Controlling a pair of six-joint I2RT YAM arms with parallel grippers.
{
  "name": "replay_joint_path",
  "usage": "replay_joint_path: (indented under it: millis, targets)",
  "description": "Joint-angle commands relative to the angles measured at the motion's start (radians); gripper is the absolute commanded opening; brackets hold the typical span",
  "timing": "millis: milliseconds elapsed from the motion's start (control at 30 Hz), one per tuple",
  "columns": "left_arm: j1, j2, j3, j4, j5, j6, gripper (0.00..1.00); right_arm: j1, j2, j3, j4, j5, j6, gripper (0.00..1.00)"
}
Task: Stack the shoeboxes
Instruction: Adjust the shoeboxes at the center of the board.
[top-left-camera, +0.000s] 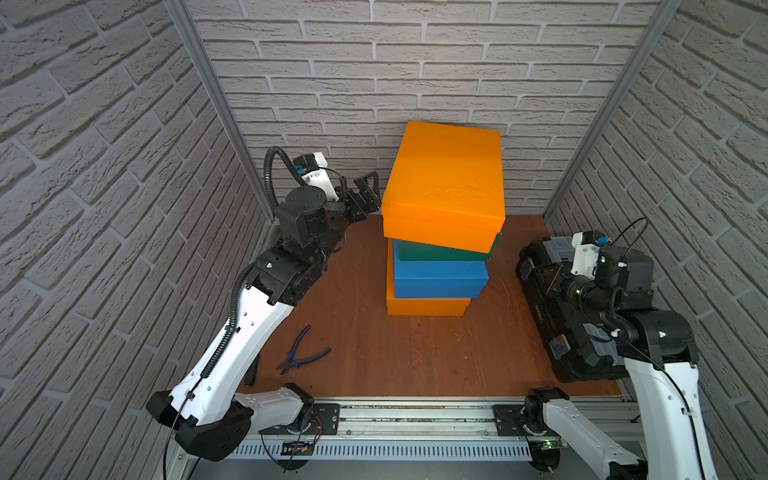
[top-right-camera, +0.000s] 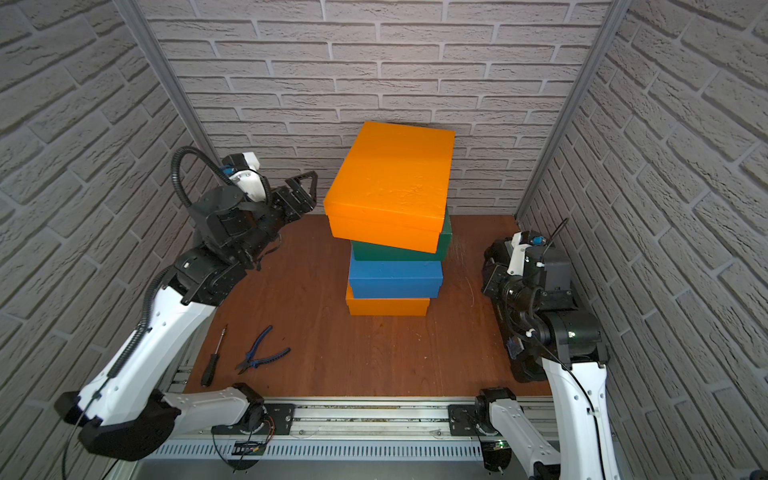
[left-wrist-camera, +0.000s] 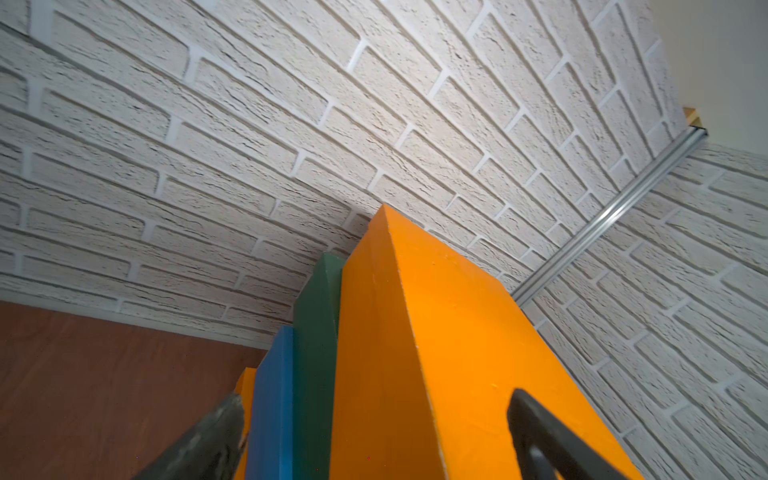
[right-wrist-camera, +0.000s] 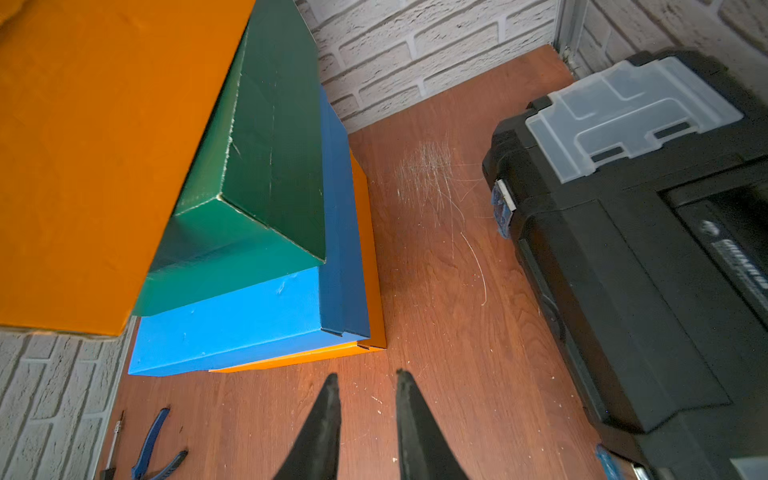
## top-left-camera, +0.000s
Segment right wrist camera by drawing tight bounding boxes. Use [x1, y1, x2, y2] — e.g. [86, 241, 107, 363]
[571, 217, 654, 296]

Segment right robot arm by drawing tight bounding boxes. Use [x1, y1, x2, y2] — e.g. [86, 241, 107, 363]
[521, 263, 717, 479]

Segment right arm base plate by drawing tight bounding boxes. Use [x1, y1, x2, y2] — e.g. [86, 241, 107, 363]
[492, 404, 558, 437]

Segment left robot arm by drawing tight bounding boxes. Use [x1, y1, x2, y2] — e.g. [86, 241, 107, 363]
[146, 172, 381, 461]

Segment blue handled pliers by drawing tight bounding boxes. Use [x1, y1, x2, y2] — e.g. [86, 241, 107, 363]
[275, 325, 332, 376]

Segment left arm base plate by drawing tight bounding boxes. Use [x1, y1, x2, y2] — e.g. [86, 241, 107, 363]
[261, 402, 341, 438]

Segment corner aluminium post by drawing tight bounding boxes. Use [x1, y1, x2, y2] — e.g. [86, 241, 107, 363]
[542, 0, 683, 220]
[166, 0, 276, 224]

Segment right corner aluminium post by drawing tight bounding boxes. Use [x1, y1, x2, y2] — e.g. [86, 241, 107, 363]
[542, 0, 683, 220]

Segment black plastic toolbox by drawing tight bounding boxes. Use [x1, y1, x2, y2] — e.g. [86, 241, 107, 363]
[516, 237, 628, 383]

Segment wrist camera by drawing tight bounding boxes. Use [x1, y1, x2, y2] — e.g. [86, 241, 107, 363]
[571, 217, 654, 296]
[263, 146, 348, 213]

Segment aluminium front rail frame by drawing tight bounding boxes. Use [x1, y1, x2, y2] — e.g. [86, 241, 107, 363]
[152, 395, 682, 480]

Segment blue shoebox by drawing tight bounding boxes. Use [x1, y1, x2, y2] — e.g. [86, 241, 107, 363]
[392, 240, 489, 299]

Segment left corner aluminium post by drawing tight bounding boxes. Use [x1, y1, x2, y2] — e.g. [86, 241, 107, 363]
[166, 0, 276, 224]

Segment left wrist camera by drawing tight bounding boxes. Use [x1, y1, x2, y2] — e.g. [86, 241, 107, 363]
[263, 146, 348, 213]

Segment orange shoebox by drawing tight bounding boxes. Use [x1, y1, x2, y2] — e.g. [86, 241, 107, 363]
[381, 121, 506, 254]
[386, 239, 470, 317]

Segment green shoebox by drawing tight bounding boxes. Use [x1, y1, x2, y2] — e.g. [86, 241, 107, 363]
[395, 233, 502, 261]

